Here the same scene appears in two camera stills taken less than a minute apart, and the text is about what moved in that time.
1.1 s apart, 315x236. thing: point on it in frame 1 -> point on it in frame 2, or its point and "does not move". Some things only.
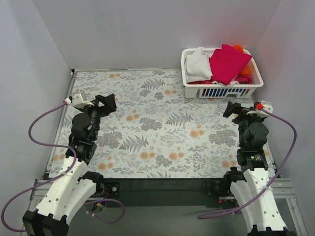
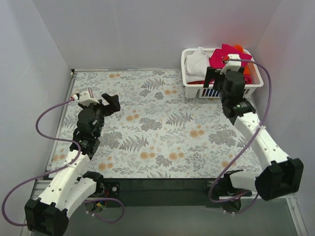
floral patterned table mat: x=156 y=132 does not move
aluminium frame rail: x=38 y=193 does not move
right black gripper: x=241 y=113 -> x=220 y=80
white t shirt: x=198 y=67 does not move
